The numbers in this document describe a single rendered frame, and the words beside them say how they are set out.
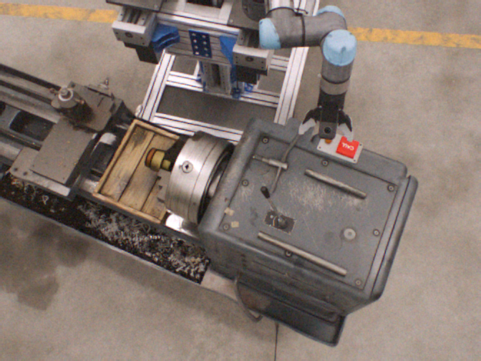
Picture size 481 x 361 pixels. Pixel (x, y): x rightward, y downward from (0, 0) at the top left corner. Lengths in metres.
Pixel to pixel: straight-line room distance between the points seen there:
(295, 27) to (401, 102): 2.03
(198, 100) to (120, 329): 1.33
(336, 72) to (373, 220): 0.53
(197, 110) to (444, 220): 1.53
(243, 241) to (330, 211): 0.28
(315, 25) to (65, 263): 2.11
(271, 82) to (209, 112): 0.41
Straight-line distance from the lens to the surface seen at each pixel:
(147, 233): 2.29
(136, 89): 3.25
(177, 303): 2.77
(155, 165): 1.78
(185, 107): 2.89
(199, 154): 1.63
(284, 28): 1.28
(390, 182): 1.62
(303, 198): 1.56
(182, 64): 3.04
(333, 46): 1.20
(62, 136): 2.08
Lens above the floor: 2.73
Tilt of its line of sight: 69 degrees down
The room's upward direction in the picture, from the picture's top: 5 degrees counter-clockwise
